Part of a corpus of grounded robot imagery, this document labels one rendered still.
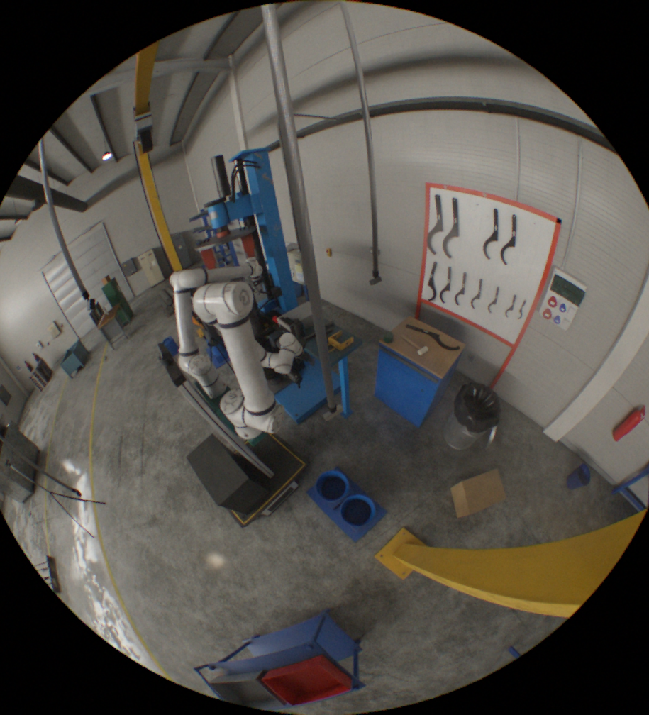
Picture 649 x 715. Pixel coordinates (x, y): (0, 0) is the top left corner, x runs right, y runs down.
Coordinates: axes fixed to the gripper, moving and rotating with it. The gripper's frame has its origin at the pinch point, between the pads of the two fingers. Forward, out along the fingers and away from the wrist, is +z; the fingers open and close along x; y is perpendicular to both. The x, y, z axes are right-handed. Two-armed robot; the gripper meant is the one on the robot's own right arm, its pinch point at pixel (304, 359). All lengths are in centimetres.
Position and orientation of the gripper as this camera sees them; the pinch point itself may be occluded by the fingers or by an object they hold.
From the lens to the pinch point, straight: 151.3
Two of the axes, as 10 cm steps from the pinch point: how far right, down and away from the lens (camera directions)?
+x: 8.6, 3.7, -3.5
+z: 2.2, 3.6, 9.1
